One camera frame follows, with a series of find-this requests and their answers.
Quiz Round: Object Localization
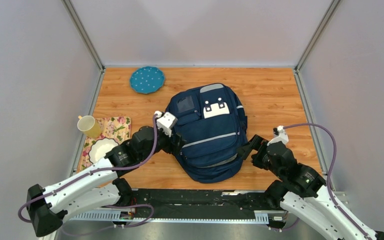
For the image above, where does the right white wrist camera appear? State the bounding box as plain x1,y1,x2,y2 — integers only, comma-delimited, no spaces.
267,125,289,146

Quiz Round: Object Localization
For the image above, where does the yellow mug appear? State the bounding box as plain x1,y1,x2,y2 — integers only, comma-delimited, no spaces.
76,115,102,139

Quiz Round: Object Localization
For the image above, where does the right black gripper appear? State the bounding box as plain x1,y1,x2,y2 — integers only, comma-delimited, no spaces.
234,134,284,181

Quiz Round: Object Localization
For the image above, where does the floral placemat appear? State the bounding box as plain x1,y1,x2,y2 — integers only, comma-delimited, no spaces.
76,116,132,173

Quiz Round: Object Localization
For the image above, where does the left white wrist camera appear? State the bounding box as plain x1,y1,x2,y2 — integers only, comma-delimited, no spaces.
154,111,178,137

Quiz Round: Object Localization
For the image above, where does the white scalloped bowl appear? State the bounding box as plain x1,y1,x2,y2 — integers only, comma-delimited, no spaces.
88,138,119,164

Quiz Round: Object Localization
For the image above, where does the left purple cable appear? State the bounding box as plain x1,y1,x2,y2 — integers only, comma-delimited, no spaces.
17,112,161,233

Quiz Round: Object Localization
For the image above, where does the teal polka dot plate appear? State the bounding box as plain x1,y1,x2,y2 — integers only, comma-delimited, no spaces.
129,66,166,95

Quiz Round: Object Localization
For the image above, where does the navy blue backpack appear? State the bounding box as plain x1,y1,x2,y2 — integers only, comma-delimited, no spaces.
165,83,248,184

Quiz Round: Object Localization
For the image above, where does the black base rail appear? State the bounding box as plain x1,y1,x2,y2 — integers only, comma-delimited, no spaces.
116,188,288,222

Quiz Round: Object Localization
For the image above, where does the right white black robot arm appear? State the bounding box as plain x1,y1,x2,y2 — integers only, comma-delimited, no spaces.
238,132,384,240

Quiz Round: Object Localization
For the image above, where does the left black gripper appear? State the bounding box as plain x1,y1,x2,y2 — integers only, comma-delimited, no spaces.
139,118,187,163

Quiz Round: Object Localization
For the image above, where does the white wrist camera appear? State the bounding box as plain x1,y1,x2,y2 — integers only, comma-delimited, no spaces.
267,125,289,146
154,111,178,137

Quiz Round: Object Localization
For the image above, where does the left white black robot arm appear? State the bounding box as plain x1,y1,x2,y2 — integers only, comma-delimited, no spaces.
24,126,185,237

